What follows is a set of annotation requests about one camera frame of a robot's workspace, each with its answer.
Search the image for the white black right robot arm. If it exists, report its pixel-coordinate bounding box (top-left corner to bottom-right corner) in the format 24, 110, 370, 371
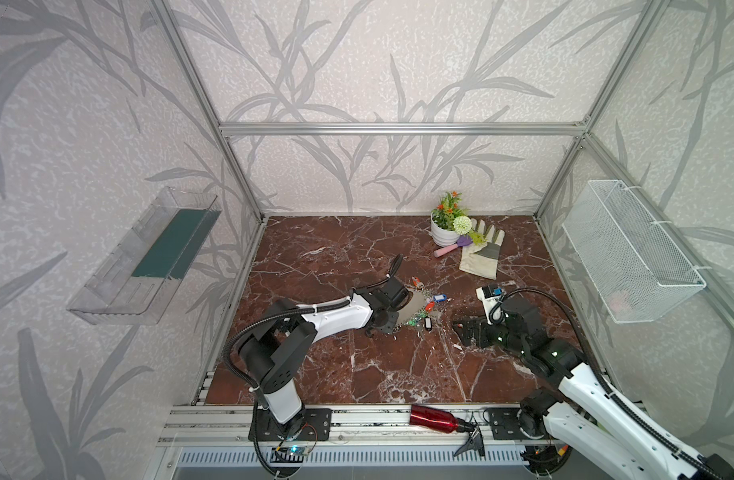
452, 290, 734, 479

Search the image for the beige grey garden glove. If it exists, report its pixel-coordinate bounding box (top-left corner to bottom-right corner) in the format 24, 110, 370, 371
459, 220, 505, 280

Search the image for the white flower pot with plant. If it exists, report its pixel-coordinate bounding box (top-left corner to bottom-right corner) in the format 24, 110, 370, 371
431, 191, 473, 247

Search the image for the red spray bottle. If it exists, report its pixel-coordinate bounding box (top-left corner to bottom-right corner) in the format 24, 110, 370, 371
409, 404, 476, 434

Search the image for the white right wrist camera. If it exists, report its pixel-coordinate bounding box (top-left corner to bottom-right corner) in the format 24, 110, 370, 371
476, 284, 504, 324

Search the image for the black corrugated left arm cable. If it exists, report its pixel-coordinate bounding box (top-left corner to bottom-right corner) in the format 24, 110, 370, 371
222, 254, 404, 397

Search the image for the white wire mesh basket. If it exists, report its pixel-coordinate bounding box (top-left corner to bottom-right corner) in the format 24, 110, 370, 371
562, 179, 706, 324

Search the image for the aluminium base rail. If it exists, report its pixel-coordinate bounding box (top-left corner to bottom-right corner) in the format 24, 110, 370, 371
157, 403, 548, 467

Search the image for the clear plastic wall shelf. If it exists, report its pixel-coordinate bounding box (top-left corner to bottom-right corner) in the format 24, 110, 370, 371
67, 187, 222, 326

